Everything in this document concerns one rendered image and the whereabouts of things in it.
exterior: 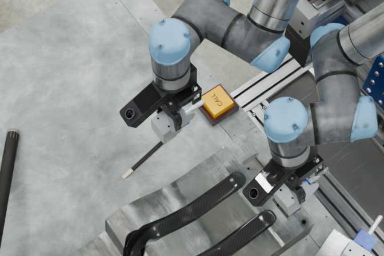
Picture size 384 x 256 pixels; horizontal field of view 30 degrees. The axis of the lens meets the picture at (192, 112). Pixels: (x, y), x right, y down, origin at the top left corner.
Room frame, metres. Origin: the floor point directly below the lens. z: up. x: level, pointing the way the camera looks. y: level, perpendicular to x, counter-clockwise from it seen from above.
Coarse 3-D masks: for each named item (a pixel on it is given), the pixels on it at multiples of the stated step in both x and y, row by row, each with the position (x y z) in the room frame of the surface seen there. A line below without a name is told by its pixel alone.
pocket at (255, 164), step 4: (252, 156) 0.61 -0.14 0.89; (256, 156) 0.62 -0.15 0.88; (248, 160) 0.61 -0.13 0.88; (252, 160) 0.62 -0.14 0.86; (256, 160) 0.62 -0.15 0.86; (260, 160) 0.61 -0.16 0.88; (244, 164) 0.60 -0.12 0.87; (248, 164) 0.61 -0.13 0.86; (252, 164) 0.61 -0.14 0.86; (256, 164) 0.61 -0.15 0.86; (260, 164) 0.60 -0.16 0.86; (264, 164) 0.60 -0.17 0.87; (248, 168) 0.60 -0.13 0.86; (252, 168) 0.60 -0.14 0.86; (256, 168) 0.60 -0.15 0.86; (260, 168) 0.60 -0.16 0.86; (252, 172) 0.59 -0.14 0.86; (256, 172) 0.59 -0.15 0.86
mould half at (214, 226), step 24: (240, 144) 0.64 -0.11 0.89; (216, 168) 0.59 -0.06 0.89; (240, 168) 0.58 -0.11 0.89; (168, 192) 0.53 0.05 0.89; (192, 192) 0.53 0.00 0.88; (240, 192) 0.53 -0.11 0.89; (120, 216) 0.46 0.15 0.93; (144, 216) 0.46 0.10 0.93; (216, 216) 0.47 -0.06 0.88; (240, 216) 0.47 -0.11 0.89; (96, 240) 0.42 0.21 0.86; (120, 240) 0.41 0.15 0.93; (168, 240) 0.41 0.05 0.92; (192, 240) 0.42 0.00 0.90; (216, 240) 0.42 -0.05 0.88; (264, 240) 0.42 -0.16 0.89; (288, 240) 0.42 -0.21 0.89
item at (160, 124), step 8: (200, 104) 0.72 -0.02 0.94; (160, 112) 0.69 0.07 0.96; (152, 120) 0.67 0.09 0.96; (160, 120) 0.67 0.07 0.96; (168, 120) 0.67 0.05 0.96; (152, 128) 0.67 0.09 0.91; (160, 128) 0.65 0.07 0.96; (168, 128) 0.65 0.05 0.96; (160, 136) 0.65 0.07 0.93; (168, 136) 0.64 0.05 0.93; (176, 136) 0.66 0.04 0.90
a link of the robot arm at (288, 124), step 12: (276, 108) 0.54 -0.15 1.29; (288, 108) 0.54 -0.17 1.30; (300, 108) 0.54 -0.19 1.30; (264, 120) 0.52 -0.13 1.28; (276, 120) 0.52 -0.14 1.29; (288, 120) 0.52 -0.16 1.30; (300, 120) 0.51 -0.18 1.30; (276, 132) 0.50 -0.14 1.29; (288, 132) 0.50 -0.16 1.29; (300, 132) 0.50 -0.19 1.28; (312, 132) 0.50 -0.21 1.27; (276, 144) 0.50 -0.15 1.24; (288, 144) 0.49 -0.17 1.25; (300, 144) 0.49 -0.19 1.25; (312, 144) 0.49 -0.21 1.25; (288, 156) 0.49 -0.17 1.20
